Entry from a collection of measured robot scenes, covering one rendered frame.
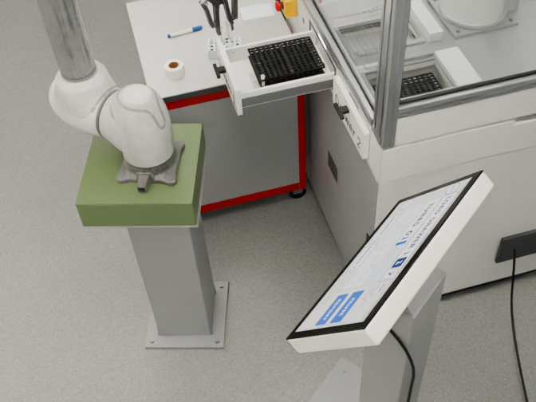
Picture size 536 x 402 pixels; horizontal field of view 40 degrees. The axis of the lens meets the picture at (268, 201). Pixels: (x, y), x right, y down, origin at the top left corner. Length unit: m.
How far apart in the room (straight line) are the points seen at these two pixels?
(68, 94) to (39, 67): 2.05
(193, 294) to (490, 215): 1.07
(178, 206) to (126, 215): 0.17
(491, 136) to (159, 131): 0.98
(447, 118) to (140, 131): 0.87
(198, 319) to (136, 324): 0.30
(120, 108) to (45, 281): 1.27
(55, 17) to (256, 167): 1.26
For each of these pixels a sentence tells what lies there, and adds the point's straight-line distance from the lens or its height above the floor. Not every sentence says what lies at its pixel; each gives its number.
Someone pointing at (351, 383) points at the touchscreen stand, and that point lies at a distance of 2.73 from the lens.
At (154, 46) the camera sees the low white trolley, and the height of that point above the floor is 0.76.
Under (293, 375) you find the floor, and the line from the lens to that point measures 2.78.
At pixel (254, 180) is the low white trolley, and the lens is 3.07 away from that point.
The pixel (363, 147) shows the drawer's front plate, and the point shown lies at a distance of 2.26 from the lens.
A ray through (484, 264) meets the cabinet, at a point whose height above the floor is 0.19.
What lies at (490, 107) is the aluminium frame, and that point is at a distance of 2.23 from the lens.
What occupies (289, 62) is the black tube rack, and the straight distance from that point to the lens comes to 2.52.
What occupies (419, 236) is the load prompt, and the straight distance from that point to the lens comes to 1.68.
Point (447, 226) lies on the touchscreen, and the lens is 1.66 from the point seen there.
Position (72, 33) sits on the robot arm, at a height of 1.31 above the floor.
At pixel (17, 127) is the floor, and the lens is 3.89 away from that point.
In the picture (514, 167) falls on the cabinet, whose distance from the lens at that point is 2.49.
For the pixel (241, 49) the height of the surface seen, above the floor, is 0.88.
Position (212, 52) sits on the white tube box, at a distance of 2.77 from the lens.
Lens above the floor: 2.47
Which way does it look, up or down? 49 degrees down
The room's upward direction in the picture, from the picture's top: 4 degrees counter-clockwise
